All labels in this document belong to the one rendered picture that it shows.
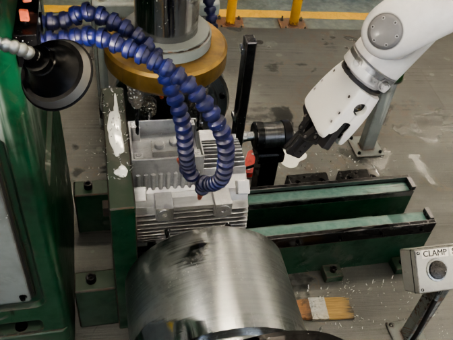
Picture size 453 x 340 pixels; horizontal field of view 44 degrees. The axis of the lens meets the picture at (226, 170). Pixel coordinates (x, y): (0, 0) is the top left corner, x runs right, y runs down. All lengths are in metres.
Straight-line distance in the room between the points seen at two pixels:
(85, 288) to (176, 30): 0.49
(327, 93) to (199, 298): 0.38
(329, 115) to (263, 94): 0.80
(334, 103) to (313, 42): 1.08
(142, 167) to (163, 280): 0.23
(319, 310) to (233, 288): 0.46
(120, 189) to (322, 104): 0.34
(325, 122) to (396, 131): 0.78
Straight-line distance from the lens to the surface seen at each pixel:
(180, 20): 0.77
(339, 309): 1.19
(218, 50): 0.82
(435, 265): 0.96
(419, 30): 0.75
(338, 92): 0.87
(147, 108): 1.13
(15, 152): 0.72
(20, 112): 0.68
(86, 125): 1.52
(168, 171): 0.94
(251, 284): 0.75
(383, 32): 0.76
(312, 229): 1.15
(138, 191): 0.94
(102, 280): 1.04
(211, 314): 0.72
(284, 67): 1.79
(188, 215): 0.97
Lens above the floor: 1.78
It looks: 44 degrees down
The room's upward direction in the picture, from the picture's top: 7 degrees clockwise
